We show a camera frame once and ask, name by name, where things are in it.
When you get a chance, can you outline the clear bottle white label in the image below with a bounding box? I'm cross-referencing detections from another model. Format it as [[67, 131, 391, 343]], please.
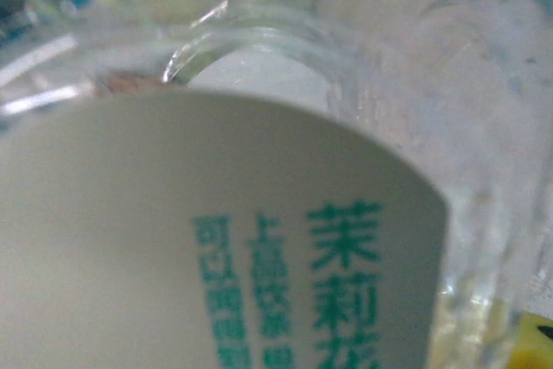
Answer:
[[0, 0, 553, 369]]

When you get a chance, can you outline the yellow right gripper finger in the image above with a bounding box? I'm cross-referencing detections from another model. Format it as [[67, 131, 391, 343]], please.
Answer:
[[509, 311, 553, 369]]

